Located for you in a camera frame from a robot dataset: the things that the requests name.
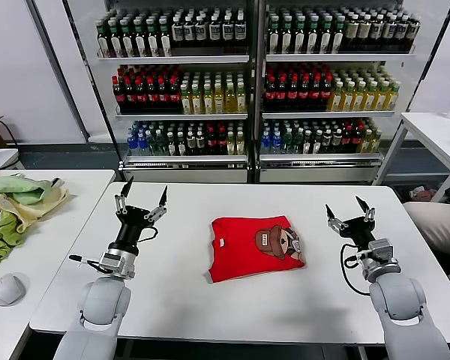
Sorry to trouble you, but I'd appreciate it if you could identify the red t-shirt with bear print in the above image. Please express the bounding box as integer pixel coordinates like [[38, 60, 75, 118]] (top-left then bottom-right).
[[203, 214, 307, 284]]

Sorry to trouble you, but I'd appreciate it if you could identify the grey computer mouse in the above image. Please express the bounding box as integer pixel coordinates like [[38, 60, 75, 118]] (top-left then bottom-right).
[[0, 272, 26, 307]]

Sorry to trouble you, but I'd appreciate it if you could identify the white side table with legs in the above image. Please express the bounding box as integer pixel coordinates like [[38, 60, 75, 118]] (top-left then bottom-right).
[[373, 112, 450, 206]]

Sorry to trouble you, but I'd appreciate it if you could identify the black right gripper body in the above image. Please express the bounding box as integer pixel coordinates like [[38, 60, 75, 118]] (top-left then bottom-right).
[[338, 216, 377, 249]]

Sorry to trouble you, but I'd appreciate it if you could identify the dark bottle beige label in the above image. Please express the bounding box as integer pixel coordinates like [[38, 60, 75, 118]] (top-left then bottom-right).
[[394, 14, 408, 53], [382, 14, 396, 53], [357, 14, 371, 53], [370, 14, 383, 53], [343, 14, 359, 53], [405, 14, 421, 53]]

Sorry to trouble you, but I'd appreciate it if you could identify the pink cloth pile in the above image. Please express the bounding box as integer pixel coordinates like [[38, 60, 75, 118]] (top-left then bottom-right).
[[408, 186, 438, 204]]

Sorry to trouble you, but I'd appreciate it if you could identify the olive green towel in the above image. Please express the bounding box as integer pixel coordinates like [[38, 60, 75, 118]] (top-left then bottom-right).
[[0, 209, 27, 272]]

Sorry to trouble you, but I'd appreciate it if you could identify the white rounded-corner board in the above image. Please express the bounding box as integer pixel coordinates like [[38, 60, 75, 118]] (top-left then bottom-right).
[[0, 148, 20, 174]]

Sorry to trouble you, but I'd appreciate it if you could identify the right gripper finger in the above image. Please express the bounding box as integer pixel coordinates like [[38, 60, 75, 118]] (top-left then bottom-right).
[[355, 195, 377, 224], [325, 203, 349, 233]]

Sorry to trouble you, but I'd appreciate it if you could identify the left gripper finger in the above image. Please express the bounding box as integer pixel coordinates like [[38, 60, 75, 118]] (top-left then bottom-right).
[[114, 175, 135, 215], [143, 184, 170, 224]]

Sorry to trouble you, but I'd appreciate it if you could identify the green-cap bottle white label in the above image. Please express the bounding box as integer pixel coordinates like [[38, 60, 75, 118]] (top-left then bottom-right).
[[133, 18, 148, 59], [96, 18, 112, 59], [121, 18, 136, 59], [306, 15, 320, 56], [145, 18, 161, 59], [268, 15, 281, 56], [319, 15, 333, 56], [158, 18, 173, 59], [280, 15, 293, 56], [293, 15, 307, 56], [331, 15, 345, 56], [109, 18, 124, 59]]

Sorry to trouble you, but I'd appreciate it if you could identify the drinks display cabinet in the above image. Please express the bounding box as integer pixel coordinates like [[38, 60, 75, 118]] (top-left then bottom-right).
[[61, 0, 258, 185], [256, 0, 450, 185]]

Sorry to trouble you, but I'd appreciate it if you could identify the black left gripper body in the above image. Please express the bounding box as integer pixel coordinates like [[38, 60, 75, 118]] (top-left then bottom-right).
[[115, 205, 154, 249]]

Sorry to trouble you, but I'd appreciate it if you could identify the white metal shelf board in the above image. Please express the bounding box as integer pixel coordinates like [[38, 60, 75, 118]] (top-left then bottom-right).
[[265, 54, 416, 63], [123, 154, 248, 164], [115, 113, 248, 121], [262, 111, 397, 119], [97, 55, 251, 65], [259, 152, 383, 163]]

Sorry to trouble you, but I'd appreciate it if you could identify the pale green garment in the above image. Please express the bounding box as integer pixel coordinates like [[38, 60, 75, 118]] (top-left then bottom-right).
[[0, 175, 56, 206]]

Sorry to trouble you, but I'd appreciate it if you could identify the cream yellow garment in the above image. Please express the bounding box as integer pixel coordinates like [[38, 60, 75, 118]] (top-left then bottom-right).
[[0, 178, 71, 233]]

